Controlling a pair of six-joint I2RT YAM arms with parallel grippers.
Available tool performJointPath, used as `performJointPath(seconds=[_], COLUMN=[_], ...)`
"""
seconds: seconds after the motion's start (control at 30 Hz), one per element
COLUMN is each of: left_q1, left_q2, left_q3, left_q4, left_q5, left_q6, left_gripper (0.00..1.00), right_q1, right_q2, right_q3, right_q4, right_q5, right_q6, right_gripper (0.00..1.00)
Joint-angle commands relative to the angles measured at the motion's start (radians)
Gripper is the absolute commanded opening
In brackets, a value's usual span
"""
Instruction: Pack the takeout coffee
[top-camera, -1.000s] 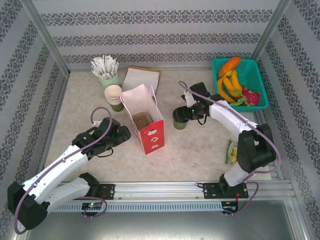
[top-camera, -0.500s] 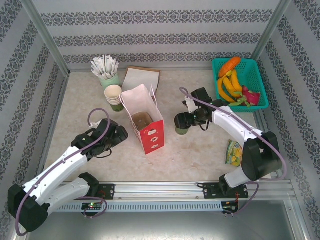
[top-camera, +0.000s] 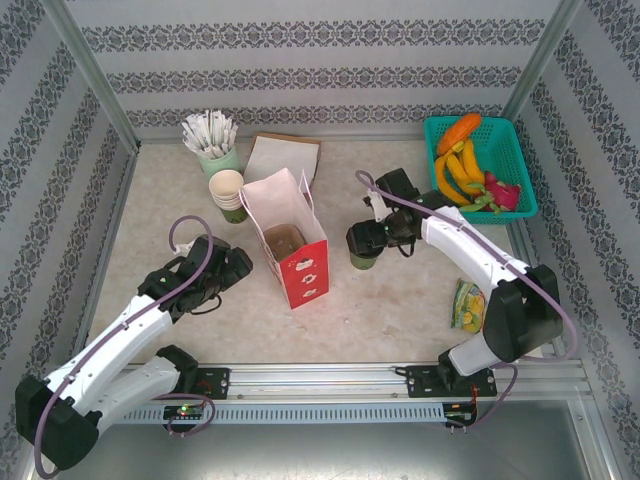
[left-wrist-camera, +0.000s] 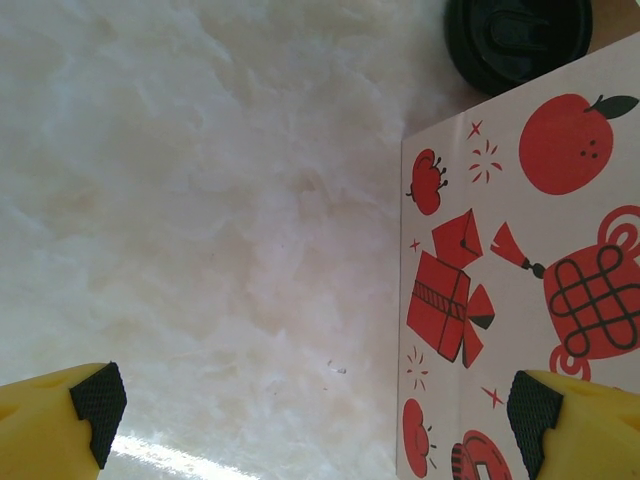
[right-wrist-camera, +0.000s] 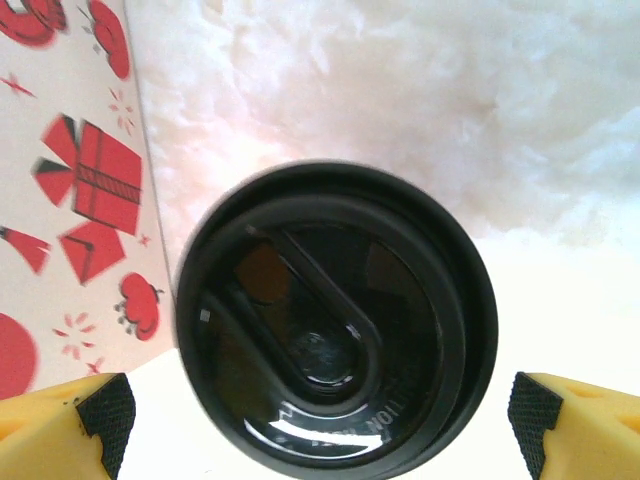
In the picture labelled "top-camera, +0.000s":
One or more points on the paper coffee cup green sleeve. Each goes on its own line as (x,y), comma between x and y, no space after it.
(363,261)

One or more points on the brown fuzzy plush item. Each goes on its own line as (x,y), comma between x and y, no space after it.
(285,242)

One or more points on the white red printed paper bag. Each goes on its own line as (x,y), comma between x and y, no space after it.
(305,275)

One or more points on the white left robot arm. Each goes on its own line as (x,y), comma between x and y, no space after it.
(115,330)

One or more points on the yellow toy banana bunch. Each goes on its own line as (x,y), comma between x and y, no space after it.
(455,175)

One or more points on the stacked paper cups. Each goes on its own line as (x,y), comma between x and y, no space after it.
(226,185)

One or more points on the yellow green candy bag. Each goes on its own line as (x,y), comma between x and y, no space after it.
(467,307)

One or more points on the green straw holder cup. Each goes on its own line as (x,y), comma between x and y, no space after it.
(220,165)

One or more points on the pink toy dragon fruit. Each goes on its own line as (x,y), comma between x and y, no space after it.
(500,192)

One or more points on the white napkin stack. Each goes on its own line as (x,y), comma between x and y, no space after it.
(280,157)

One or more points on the teal plastic basket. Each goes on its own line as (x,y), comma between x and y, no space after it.
(510,150)

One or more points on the small circuit board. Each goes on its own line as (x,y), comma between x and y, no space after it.
(185,411)
(457,415)

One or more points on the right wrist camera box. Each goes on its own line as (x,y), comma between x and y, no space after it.
(378,205)

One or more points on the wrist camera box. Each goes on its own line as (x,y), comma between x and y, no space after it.
(378,205)
(182,249)

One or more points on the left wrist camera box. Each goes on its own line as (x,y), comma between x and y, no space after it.
(182,249)

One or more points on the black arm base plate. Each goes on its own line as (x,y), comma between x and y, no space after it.
(215,385)
(420,382)

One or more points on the aluminium frame post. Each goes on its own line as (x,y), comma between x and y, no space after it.
(542,55)
(92,70)

